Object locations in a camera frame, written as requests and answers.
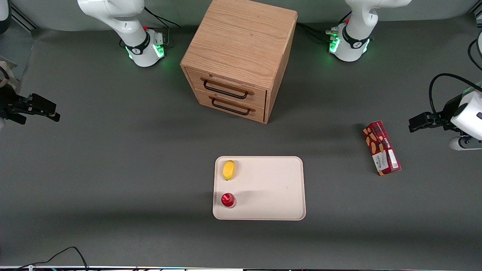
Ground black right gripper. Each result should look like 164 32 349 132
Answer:
0 87 61 125

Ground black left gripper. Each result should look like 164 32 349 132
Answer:
409 94 467 133

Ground red cookie box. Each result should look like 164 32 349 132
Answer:
363 120 402 177

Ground beige plastic tray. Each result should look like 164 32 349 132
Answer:
212 156 307 221

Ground wooden drawer front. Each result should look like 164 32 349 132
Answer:
185 68 268 110
194 89 266 123

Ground yellow lemon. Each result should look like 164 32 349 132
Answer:
223 160 236 181

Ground wooden drawer cabinet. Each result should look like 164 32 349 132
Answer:
180 0 298 124

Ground small red cup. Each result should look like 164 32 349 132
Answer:
221 192 237 209

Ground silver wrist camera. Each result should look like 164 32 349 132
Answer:
449 136 482 151

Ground black looped cable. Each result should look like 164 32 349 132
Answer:
467 37 482 72

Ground aluminium frame rail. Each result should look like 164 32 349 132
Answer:
11 5 39 31

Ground black left base cables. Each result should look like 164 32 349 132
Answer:
297 11 352 43

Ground black base cables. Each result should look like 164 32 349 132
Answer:
119 7 181 49
297 11 352 43

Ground black table edge cable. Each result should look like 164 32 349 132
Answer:
14 246 89 271

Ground black right base cables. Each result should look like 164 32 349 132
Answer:
119 7 181 49

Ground black metal drawer handle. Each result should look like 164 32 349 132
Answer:
211 96 252 116
203 77 250 100

